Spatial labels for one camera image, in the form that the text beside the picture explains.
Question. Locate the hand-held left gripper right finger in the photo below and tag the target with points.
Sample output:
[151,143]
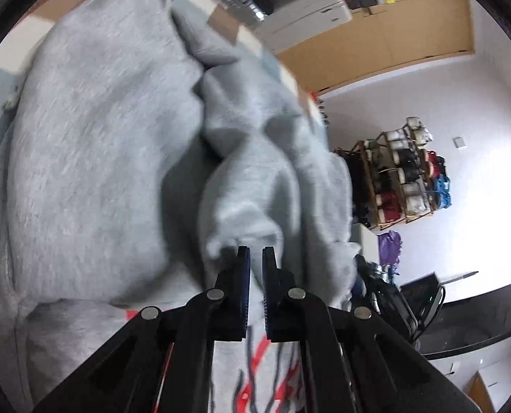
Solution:
[269,301]

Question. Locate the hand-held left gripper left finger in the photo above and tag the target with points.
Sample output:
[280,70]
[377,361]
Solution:
[243,297]

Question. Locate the grey hoodie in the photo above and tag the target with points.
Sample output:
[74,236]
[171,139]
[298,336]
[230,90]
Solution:
[109,137]

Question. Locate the black device with green light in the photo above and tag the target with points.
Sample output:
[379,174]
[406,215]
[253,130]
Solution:
[423,292]

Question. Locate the purple bag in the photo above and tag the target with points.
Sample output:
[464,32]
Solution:
[391,245]

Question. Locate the white storage box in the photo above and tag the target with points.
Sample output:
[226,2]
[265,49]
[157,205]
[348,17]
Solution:
[365,241]

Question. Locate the thin grey rod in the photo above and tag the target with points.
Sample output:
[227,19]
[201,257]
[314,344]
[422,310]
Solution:
[462,276]

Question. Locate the black television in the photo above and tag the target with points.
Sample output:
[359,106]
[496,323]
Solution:
[474,322]

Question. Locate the wooden shoe rack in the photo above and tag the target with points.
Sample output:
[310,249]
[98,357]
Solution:
[367,180]

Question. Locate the wooden cabinet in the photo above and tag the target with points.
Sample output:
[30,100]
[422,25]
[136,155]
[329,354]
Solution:
[492,391]

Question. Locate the wooden wardrobe with drawers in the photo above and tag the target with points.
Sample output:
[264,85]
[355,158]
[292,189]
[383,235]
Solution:
[388,38]

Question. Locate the white suitcase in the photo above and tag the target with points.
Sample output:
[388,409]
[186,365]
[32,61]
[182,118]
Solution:
[307,13]

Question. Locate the white wall socket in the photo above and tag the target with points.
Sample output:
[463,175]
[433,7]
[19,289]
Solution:
[454,368]

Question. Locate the white light switch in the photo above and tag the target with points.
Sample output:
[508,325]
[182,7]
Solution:
[460,143]

